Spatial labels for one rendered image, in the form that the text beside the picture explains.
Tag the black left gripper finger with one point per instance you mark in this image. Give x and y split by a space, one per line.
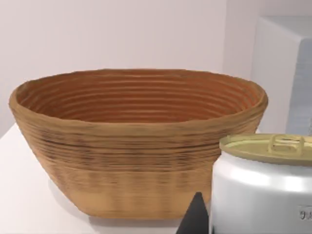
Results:
197 217

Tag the white can with gold lid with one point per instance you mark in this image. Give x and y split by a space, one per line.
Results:
263 187

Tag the pale microwave oven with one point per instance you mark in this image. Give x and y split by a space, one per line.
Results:
280 73

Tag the brown woven basket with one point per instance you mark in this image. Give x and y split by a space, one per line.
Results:
117 146

